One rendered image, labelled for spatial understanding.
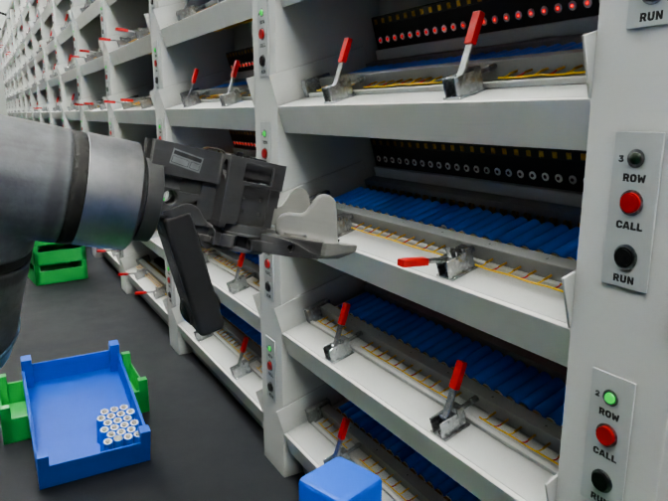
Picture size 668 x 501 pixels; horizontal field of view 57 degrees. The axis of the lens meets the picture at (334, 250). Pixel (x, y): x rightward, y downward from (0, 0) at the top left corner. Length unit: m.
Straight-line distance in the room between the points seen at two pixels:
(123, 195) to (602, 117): 0.38
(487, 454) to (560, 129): 0.37
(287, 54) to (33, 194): 0.65
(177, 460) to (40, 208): 0.91
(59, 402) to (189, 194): 0.99
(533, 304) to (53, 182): 0.44
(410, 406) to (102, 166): 0.52
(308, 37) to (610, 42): 0.63
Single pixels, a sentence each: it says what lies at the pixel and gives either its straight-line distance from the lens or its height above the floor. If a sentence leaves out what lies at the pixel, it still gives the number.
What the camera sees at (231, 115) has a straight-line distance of 1.25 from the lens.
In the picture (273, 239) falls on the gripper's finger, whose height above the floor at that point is 0.57.
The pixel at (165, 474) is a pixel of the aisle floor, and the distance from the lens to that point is 1.29.
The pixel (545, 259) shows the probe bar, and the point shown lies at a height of 0.53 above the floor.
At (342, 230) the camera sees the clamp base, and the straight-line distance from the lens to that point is 0.92.
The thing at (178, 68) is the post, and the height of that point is 0.79.
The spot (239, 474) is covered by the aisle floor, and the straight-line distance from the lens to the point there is 1.26.
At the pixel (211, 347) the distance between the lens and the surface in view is 1.59.
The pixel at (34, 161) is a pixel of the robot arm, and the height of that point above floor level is 0.64.
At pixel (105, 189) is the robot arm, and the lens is 0.49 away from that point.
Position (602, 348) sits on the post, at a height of 0.48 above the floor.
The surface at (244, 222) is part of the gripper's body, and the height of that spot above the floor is 0.58.
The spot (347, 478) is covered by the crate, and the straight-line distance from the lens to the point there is 0.21.
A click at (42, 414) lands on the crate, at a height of 0.06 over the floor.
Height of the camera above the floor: 0.67
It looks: 13 degrees down
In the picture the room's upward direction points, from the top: straight up
